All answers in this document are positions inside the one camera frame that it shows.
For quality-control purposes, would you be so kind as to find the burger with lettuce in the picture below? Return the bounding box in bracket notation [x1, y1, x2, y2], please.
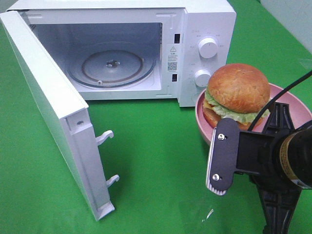
[202, 63, 271, 130]

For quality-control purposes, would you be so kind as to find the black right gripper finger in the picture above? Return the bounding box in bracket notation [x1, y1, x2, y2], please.
[250, 175, 302, 234]
[262, 102, 294, 135]

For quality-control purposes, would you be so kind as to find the white microwave oven body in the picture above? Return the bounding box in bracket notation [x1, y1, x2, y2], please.
[6, 0, 236, 107]

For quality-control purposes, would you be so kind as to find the glass microwave turntable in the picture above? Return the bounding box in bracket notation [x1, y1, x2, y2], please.
[67, 41, 160, 89]

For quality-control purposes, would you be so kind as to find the large white upper knob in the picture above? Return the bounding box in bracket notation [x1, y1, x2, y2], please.
[198, 37, 218, 59]

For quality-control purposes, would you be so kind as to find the small white lower knob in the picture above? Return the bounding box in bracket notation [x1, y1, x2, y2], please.
[195, 69, 211, 87]

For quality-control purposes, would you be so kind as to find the white microwave door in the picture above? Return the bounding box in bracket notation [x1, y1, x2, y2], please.
[0, 11, 119, 220]

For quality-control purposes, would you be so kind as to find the round door release button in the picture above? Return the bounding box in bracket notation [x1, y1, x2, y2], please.
[191, 92, 200, 105]

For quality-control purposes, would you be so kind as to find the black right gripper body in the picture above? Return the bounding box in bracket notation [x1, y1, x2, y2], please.
[235, 122, 312, 189]

